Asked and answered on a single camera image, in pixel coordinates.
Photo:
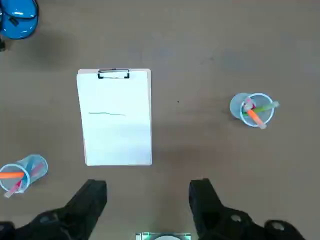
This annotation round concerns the white paper sheet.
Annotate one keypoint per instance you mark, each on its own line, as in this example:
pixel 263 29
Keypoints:
pixel 115 140

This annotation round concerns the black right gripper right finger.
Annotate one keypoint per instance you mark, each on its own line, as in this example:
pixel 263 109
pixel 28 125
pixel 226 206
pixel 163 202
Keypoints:
pixel 207 212

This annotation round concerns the tan clipboard with metal clip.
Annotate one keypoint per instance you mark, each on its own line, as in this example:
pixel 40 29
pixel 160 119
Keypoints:
pixel 149 75

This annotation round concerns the pink highlighter pen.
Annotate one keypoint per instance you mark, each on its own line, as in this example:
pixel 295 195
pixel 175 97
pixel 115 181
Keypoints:
pixel 248 102
pixel 15 187

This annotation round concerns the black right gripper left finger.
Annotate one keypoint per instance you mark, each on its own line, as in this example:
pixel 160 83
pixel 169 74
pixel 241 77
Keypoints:
pixel 75 212

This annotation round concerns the blue desk lamp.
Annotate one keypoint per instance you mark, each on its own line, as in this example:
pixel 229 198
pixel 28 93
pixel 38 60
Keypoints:
pixel 15 30

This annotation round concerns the orange highlighter pen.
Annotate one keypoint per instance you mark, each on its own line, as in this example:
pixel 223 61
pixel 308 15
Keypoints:
pixel 255 117
pixel 11 175

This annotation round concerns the green highlighter pen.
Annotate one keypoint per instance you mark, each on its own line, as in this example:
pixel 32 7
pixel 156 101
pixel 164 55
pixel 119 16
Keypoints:
pixel 265 108

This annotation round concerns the clear blue plastic cup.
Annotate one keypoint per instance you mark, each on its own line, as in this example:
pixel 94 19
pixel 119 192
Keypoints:
pixel 37 162
pixel 236 107

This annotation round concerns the blue highlighter pen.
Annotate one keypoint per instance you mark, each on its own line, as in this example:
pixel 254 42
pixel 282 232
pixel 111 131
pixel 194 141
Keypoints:
pixel 30 166

